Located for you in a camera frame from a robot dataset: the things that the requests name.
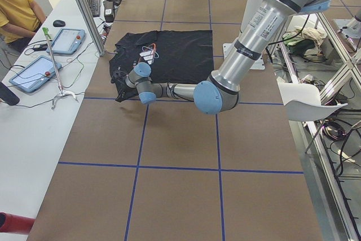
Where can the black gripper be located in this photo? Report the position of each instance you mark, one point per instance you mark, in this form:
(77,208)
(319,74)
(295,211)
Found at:
(122,83)

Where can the black printed t-shirt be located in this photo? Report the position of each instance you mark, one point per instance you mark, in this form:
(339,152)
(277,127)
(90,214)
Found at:
(184,57)

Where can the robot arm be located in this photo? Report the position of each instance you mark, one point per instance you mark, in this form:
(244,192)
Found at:
(220,91)

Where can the pile of clothes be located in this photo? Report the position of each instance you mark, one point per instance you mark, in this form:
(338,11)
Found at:
(305,44)

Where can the metal reacher grabber tool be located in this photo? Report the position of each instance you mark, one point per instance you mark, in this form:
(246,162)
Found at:
(62,93)

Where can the far teach pendant tablet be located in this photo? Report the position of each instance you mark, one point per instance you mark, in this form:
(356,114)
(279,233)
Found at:
(67,41)

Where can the teach pendant tablet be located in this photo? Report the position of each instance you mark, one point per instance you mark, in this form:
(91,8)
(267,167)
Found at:
(34,75)
(67,41)

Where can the black keyboard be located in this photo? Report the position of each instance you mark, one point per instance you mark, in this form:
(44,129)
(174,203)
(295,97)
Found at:
(94,6)

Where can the black computer mouse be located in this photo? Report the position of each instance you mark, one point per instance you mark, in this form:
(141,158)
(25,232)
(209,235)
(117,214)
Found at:
(59,23)

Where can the near teach pendant tablet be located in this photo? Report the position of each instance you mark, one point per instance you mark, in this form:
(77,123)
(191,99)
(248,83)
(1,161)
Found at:
(34,75)

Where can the person in yellow shirt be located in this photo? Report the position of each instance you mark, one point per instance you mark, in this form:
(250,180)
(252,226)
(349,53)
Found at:
(20,21)

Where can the red cylinder object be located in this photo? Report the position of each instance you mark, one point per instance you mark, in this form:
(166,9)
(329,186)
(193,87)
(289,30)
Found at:
(11,223)

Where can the white chair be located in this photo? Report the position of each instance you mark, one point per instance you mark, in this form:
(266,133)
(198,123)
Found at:
(302,102)

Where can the aluminium frame post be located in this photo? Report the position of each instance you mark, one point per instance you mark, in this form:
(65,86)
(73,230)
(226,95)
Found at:
(93,30)

